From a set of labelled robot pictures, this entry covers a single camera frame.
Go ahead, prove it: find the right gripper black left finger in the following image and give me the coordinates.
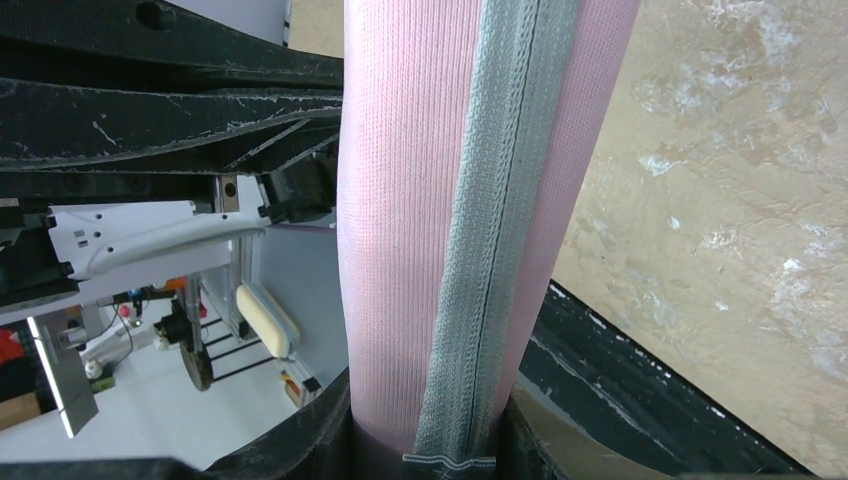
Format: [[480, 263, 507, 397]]
[[1, 1, 344, 202]]

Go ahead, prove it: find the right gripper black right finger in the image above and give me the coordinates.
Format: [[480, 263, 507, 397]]
[[497, 282, 810, 479]]

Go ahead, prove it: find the pink grey umbrella case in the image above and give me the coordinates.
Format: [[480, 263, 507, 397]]
[[337, 1, 639, 479]]

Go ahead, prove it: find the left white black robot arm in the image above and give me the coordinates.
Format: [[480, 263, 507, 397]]
[[1, 174, 333, 323]]

